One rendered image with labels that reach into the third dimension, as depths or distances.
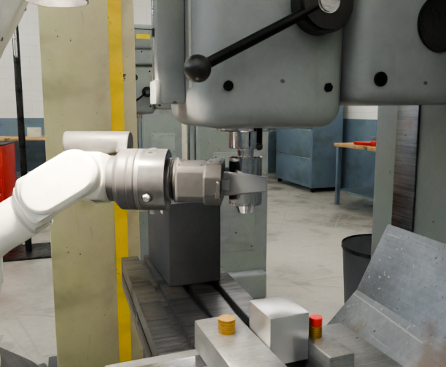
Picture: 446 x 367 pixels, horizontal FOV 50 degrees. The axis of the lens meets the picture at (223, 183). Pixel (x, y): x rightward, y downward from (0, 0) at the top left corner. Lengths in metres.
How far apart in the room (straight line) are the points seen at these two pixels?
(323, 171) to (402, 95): 7.41
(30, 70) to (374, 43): 9.19
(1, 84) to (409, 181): 9.07
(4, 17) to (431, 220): 0.81
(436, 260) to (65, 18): 1.92
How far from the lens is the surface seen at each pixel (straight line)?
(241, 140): 0.66
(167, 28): 0.64
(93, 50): 2.38
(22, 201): 0.70
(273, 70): 0.59
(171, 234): 1.06
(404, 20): 0.66
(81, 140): 0.72
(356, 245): 2.89
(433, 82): 0.69
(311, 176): 7.97
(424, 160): 0.94
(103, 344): 2.63
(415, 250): 0.95
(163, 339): 0.87
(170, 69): 0.63
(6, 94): 9.69
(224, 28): 0.57
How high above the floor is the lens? 1.33
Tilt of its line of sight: 9 degrees down
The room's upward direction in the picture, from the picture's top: straight up
